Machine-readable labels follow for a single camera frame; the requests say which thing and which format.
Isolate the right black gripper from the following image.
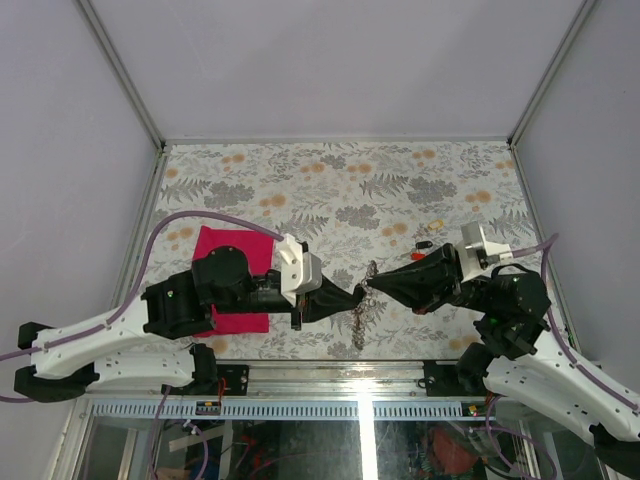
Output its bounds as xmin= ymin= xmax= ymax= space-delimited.
xmin=366 ymin=241 xmax=496 ymax=314

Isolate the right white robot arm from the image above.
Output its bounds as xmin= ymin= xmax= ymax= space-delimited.
xmin=367 ymin=242 xmax=639 ymax=479

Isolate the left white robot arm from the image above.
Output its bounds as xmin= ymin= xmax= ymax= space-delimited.
xmin=14 ymin=243 xmax=364 ymax=403

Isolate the red cloth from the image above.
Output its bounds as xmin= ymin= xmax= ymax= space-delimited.
xmin=193 ymin=226 xmax=274 ymax=338

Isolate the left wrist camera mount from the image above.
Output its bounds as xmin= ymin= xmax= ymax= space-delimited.
xmin=275 ymin=234 xmax=322 ymax=306

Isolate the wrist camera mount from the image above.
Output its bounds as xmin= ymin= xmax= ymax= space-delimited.
xmin=275 ymin=234 xmax=322 ymax=306
xmin=455 ymin=222 xmax=514 ymax=282

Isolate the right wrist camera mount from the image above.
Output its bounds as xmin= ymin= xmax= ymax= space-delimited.
xmin=455 ymin=222 xmax=514 ymax=282

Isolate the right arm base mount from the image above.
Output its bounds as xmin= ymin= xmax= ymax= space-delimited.
xmin=417 ymin=342 xmax=498 ymax=398

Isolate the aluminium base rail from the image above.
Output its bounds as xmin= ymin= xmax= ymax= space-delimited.
xmin=88 ymin=360 xmax=484 ymax=420

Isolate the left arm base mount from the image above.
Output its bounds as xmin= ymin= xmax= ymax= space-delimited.
xmin=186 ymin=344 xmax=250 ymax=397

